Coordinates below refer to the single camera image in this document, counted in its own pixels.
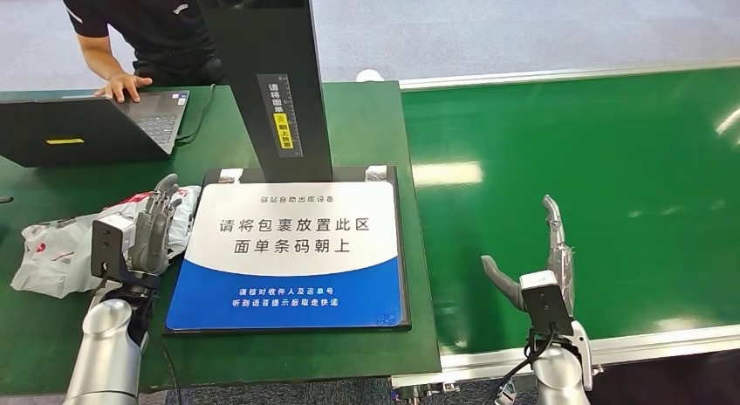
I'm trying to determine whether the person's right hand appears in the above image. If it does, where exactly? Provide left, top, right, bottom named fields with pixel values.
left=93, top=73, right=154, bottom=104

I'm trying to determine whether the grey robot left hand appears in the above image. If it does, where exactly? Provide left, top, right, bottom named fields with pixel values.
left=127, top=174, right=183, bottom=277

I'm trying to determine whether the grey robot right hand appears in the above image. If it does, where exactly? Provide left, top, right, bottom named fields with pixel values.
left=481, top=195, right=576, bottom=318

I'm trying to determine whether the grey plastic mailer package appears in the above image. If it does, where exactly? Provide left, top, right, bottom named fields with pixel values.
left=10, top=185, right=202, bottom=299

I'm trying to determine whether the green conveyor belt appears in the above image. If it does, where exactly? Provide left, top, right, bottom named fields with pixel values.
left=400, top=66, right=740, bottom=357

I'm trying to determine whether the black inbound machine column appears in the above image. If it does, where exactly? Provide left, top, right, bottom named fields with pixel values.
left=193, top=0, right=334, bottom=184

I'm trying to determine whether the dark grey laptop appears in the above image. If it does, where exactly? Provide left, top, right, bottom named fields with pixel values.
left=0, top=90, right=191, bottom=168

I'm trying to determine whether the person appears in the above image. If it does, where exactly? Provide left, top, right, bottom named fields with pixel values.
left=56, top=0, right=227, bottom=104

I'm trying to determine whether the yellow column label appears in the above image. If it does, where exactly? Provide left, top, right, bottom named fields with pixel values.
left=273, top=112, right=294, bottom=150

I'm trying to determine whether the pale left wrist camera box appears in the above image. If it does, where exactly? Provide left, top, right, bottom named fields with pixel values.
left=91, top=214, right=137, bottom=279

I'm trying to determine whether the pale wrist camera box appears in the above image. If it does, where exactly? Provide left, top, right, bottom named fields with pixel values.
left=91, top=214, right=137, bottom=279
left=518, top=270, right=574, bottom=337

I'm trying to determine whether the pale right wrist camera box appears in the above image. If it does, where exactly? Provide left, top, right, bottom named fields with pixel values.
left=518, top=270, right=574, bottom=337

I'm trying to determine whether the black laptop cable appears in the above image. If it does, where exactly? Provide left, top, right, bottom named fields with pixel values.
left=175, top=83, right=217, bottom=146

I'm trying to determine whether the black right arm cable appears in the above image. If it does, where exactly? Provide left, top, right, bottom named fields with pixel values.
left=483, top=326, right=556, bottom=405

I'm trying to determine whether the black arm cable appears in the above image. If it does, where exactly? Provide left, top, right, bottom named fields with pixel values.
left=483, top=326, right=556, bottom=405
left=153, top=335, right=185, bottom=405

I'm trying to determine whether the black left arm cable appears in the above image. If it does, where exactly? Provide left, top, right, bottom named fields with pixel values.
left=153, top=335, right=185, bottom=405

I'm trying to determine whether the aluminium conveyor rail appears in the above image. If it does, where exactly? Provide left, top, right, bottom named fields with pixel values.
left=392, top=324, right=740, bottom=389
left=399, top=58, right=740, bottom=92

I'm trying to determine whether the white and blue machine base plate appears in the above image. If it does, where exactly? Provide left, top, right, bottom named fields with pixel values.
left=163, top=165, right=413, bottom=336

